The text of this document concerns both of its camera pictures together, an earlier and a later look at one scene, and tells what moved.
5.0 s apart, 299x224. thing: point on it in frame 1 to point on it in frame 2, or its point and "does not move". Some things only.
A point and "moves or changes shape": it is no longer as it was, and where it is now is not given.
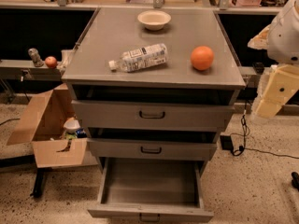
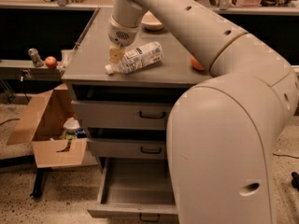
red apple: (50, 62) does not move
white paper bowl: (154, 20) does not move
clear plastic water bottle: (141, 58) moves or changes shape
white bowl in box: (71, 124) does not move
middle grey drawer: (152, 148) does not move
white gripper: (284, 37) to (122, 35)
